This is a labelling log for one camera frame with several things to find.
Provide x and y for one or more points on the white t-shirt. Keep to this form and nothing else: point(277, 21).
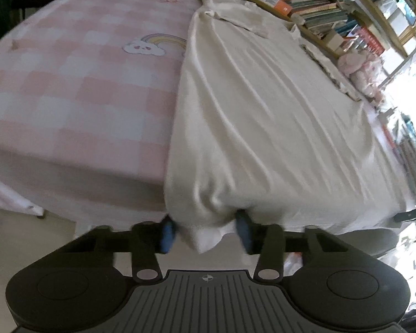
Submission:
point(263, 128)

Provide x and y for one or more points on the stack of flat books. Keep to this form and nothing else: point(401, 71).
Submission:
point(410, 156)

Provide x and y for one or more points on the dark furniture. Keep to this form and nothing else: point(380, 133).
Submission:
point(0, 7)

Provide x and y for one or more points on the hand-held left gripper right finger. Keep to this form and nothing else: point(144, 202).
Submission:
point(244, 232)

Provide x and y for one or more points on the small pink plush toy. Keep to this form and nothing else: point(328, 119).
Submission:
point(371, 86)

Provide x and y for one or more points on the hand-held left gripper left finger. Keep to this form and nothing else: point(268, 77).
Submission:
point(168, 234)

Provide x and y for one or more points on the pink checked bedsheet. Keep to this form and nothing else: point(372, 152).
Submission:
point(72, 93)

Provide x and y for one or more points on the wooden bookshelf with books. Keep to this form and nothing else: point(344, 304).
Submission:
point(312, 0)

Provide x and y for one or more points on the upper wooden shelf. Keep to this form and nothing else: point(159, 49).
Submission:
point(378, 10)

